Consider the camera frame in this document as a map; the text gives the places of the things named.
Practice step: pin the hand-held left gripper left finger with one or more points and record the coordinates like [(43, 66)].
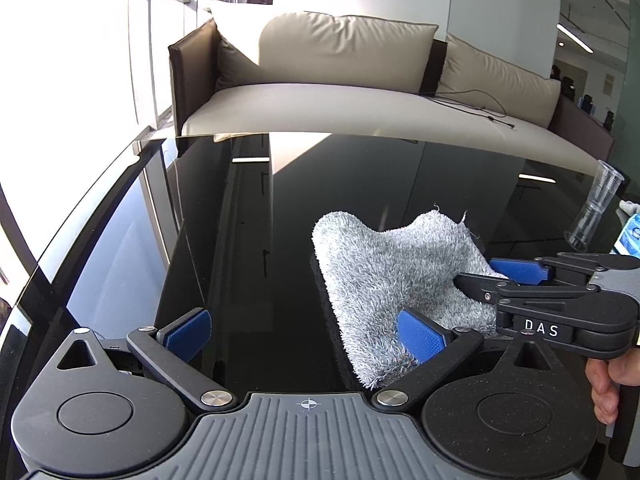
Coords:
[(190, 335)]

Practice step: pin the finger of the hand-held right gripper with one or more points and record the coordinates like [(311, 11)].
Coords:
[(480, 285), (520, 269)]

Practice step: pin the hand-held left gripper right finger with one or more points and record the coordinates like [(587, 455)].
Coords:
[(420, 335)]

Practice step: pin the grey terry towel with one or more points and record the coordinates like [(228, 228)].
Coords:
[(380, 270)]

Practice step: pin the person's right hand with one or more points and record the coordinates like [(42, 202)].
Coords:
[(602, 385)]

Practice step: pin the blue tissue box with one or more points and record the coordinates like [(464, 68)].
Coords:
[(630, 237)]

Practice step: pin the white tissue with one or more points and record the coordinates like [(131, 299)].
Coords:
[(631, 207)]

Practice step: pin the clear plastic cup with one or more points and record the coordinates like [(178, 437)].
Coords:
[(607, 182)]

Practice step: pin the narrow beige back cushion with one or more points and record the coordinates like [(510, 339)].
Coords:
[(500, 85)]

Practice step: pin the beige sofa seat cushion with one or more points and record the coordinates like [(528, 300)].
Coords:
[(350, 115)]

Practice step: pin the linear ceiling light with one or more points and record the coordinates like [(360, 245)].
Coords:
[(575, 37)]

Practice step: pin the beige sofa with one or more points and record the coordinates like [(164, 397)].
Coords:
[(190, 70)]

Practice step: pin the wide beige back cushion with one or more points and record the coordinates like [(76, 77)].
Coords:
[(340, 50)]

